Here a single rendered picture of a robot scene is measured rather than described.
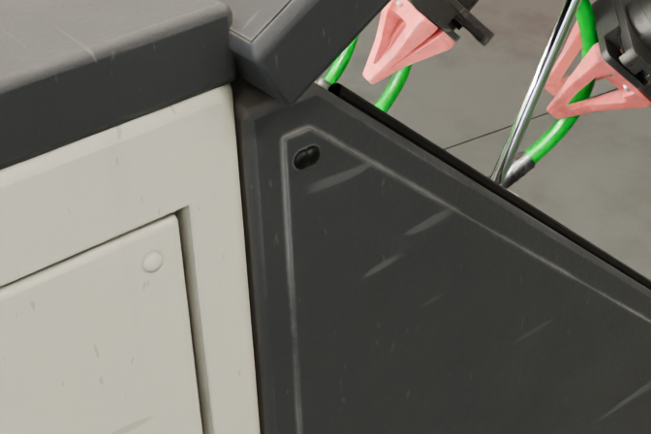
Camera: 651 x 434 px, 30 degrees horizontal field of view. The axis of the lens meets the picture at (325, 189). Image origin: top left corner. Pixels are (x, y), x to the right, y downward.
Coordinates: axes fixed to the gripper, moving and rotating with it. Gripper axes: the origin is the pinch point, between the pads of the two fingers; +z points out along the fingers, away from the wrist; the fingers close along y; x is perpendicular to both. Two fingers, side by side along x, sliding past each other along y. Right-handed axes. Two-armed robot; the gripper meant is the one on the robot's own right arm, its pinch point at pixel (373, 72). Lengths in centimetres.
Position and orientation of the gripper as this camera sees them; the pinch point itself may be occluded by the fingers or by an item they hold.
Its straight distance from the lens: 105.1
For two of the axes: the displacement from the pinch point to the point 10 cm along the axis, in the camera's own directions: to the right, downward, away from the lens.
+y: -6.7, -4.4, -6.0
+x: 3.8, 4.9, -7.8
